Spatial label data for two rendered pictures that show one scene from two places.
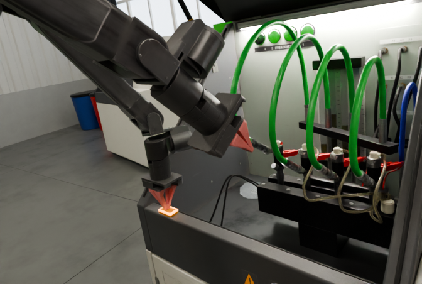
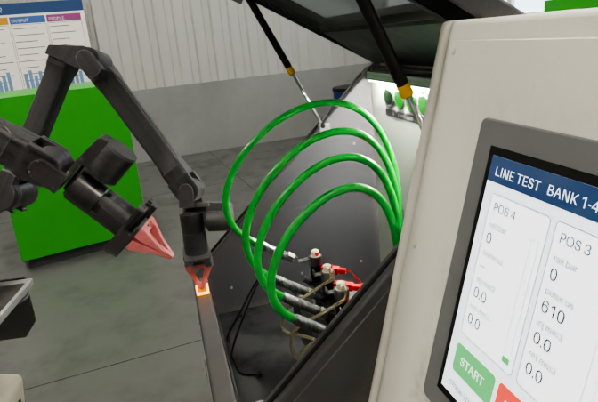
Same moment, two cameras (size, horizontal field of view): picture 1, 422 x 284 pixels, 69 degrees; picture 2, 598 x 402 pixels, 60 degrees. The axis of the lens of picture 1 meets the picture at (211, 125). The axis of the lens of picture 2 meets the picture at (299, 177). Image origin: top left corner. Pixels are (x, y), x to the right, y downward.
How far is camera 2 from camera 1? 0.74 m
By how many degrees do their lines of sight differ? 32
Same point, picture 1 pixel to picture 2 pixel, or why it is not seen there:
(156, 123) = (186, 196)
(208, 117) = (103, 221)
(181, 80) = (76, 188)
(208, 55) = (104, 170)
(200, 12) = not seen: outside the picture
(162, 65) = (50, 178)
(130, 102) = (166, 169)
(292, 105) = not seen: hidden behind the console
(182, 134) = (218, 213)
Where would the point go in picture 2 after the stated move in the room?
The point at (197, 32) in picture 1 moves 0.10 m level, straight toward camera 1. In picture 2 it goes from (99, 148) to (41, 164)
